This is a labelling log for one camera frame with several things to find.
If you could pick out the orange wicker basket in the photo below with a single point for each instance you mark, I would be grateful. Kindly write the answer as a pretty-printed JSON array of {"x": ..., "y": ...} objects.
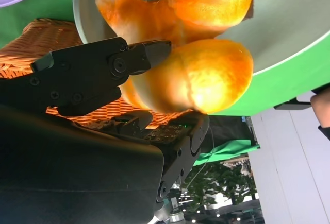
[{"x": 38, "y": 33}]

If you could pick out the green backdrop cloth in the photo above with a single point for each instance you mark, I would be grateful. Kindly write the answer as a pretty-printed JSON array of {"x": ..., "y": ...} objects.
[{"x": 232, "y": 149}]

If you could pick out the grey round bowl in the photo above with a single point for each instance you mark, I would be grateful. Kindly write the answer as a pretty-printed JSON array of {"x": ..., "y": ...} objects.
[{"x": 283, "y": 15}]

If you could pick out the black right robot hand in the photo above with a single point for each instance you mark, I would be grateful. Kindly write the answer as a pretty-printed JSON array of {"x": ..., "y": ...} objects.
[{"x": 77, "y": 170}]

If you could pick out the black backdrop curtain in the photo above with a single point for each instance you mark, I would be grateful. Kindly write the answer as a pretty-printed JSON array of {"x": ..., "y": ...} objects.
[{"x": 227, "y": 128}]

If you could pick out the green leafy plant wall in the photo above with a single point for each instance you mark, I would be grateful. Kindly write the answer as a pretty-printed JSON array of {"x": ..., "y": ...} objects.
[{"x": 221, "y": 182}]

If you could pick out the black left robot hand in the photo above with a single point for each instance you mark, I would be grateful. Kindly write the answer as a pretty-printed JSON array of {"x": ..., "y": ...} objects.
[{"x": 322, "y": 110}]

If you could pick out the green tablecloth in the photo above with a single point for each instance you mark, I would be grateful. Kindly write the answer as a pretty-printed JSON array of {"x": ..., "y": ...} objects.
[{"x": 283, "y": 85}]

